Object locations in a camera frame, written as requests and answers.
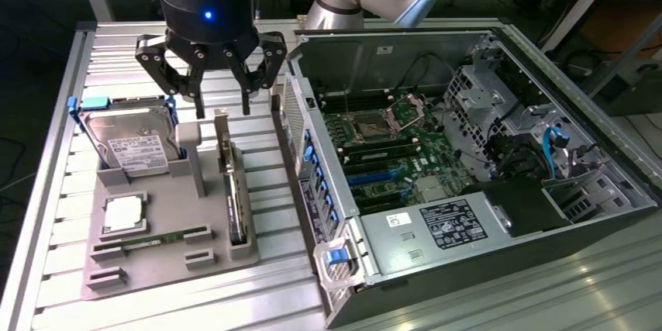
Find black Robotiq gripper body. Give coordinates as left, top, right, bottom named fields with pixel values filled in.
left=152, top=0, right=260, bottom=72

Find black Nvidia graphics card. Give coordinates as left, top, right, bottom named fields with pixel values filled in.
left=212, top=109, right=250, bottom=247

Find teal disk connector block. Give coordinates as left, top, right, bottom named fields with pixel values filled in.
left=80, top=96, right=108, bottom=112

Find silver hard disk drive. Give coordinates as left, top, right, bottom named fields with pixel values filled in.
left=85, top=108, right=177, bottom=179

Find blue plastic disk carrier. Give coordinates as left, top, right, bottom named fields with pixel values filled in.
left=66, top=92, right=180, bottom=171

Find CPU socket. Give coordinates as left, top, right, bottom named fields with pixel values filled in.
left=348, top=109, right=397, bottom=142

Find metal socket cover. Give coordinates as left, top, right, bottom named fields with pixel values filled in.
left=384, top=92, right=435, bottom=133

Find black installed RAM stick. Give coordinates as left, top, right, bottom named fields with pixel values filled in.
left=341, top=147, right=420, bottom=166

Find long black expansion slot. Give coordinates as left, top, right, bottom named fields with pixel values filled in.
left=358, top=190, right=407, bottom=203
left=360, top=199, right=411, bottom=212
left=342, top=161, right=411, bottom=175

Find grey plastic parts rack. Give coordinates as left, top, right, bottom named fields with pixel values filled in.
left=80, top=121, right=260, bottom=301

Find blue expansion slot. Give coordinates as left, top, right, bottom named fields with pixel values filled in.
left=348, top=171, right=416, bottom=187

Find silver CPU chip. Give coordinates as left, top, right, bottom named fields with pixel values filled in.
left=102, top=197, right=146, bottom=233

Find green Dell motherboard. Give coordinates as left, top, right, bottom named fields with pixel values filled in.
left=317, top=88, right=480, bottom=218

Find green RAM stick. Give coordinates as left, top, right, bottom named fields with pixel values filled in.
left=121, top=232, right=186, bottom=250

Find silver chipset heat sink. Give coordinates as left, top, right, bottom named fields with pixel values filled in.
left=416, top=176, right=448, bottom=198

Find blue case latch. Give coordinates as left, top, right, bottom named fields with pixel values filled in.
left=318, top=249, right=346, bottom=267

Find grey power supply unit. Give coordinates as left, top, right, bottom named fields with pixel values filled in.
left=358, top=191, right=516, bottom=284

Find black stand pole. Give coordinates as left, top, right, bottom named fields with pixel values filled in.
left=535, top=0, right=640, bottom=53

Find black open PC case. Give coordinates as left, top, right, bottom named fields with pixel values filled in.
left=270, top=26, right=659, bottom=330

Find black equipment box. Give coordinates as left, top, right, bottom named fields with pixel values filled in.
left=592, top=57, right=662, bottom=117

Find black wire bundle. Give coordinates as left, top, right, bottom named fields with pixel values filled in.
left=484, top=133, right=549, bottom=184

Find blue SATA wire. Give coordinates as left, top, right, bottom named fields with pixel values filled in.
left=540, top=121, right=571, bottom=189

